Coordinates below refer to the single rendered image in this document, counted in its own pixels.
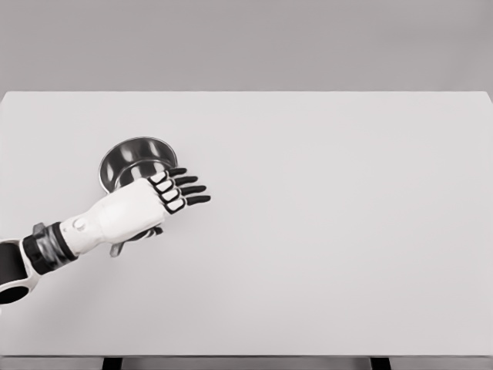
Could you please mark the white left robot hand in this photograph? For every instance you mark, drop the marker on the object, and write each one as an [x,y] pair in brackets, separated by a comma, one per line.
[133,202]

